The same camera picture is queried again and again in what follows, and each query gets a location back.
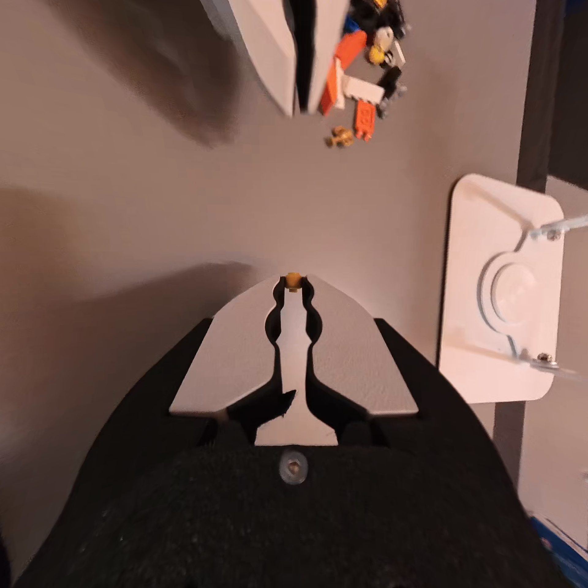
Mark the pile of lego pieces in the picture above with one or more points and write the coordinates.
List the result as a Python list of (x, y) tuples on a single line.
[(363, 87)]

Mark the small yellow round lego piece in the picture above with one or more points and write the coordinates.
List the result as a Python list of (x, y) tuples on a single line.
[(294, 279)]

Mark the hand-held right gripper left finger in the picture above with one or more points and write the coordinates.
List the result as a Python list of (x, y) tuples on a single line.
[(225, 367)]

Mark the blue lego set box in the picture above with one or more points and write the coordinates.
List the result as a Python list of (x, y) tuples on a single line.
[(565, 556)]

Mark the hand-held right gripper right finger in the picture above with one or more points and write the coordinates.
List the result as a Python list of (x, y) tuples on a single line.
[(363, 367)]

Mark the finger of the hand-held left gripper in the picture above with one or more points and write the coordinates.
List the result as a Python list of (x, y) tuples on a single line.
[(266, 46), (326, 46)]

